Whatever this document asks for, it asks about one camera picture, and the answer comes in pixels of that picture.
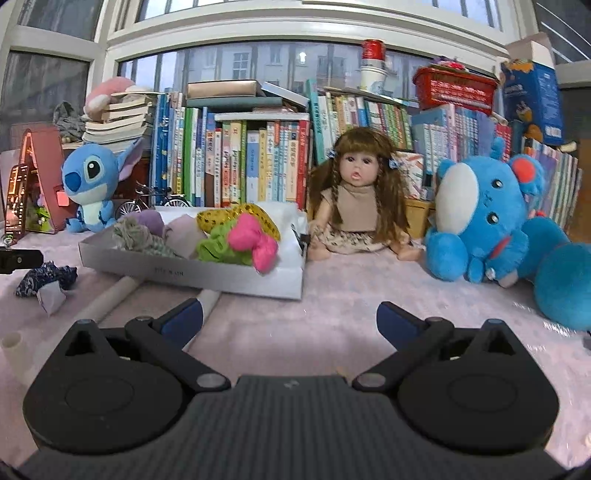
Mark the white flat book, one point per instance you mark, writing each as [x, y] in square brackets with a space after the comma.
[258, 116]

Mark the large blue and white plush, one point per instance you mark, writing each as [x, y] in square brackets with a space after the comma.
[485, 203]

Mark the pale lilac cloth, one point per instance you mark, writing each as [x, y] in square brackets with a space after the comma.
[51, 300]

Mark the patterned gift box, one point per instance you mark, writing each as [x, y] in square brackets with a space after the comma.
[411, 170]

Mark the stack of worn paperback books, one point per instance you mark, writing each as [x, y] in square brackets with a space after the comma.
[115, 124]

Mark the blue printed carton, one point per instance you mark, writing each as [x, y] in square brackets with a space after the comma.
[531, 101]

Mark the black binder clip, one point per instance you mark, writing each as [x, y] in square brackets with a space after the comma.
[304, 240]

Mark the green checked cloth bundle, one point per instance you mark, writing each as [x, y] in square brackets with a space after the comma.
[138, 236]

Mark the miniature model bicycle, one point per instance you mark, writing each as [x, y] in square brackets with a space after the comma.
[127, 208]

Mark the row of slanted pale books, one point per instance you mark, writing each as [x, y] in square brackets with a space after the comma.
[556, 180]

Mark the pink plush toy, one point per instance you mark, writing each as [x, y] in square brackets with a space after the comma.
[104, 92]

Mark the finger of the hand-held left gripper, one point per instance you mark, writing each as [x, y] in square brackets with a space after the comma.
[21, 261]

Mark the dark blue patterned cloth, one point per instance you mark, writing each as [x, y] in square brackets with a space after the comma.
[41, 277]

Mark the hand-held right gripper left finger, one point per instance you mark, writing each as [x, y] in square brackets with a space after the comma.
[182, 319]

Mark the yellow patterned sock bundle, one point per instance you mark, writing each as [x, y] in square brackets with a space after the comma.
[263, 221]

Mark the pink and green sock bundle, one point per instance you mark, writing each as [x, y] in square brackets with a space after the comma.
[249, 235]

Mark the red and white paper cup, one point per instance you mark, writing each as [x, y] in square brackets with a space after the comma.
[372, 69]

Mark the brown-haired baby doll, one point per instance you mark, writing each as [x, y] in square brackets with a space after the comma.
[353, 203]

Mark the grey flat book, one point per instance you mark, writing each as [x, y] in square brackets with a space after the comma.
[286, 92]

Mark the pink miniature house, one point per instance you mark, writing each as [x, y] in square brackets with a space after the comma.
[44, 161]

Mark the grey plush toy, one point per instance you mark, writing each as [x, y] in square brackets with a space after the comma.
[69, 120]

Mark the white cardboard box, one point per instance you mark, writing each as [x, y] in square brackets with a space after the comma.
[207, 277]

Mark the row of leaning thin books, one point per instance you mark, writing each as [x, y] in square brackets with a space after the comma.
[360, 115]

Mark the colourful decoration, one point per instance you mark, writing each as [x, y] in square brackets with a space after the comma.
[448, 63]

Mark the pale pink sock bundle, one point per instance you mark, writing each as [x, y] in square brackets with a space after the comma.
[184, 233]

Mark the purple sock bundle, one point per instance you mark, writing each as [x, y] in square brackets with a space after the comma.
[152, 222]

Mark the plain cardboard box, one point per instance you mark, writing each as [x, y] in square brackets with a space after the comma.
[531, 48]

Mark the red plastic basket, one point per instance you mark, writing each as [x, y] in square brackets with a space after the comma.
[455, 90]

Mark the row of blue-spined books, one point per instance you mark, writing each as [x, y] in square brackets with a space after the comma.
[461, 138]

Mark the blue big-eared alien plush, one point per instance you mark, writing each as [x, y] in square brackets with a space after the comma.
[87, 175]

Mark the wooden box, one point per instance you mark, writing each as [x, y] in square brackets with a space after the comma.
[420, 217]

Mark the row of upright picture books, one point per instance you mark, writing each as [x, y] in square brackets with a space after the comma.
[231, 161]

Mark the dark green flat book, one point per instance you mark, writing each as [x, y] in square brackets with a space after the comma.
[231, 102]

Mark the gold flat box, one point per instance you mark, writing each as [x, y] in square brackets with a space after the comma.
[221, 88]

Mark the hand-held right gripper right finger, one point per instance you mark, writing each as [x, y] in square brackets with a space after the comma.
[397, 319]

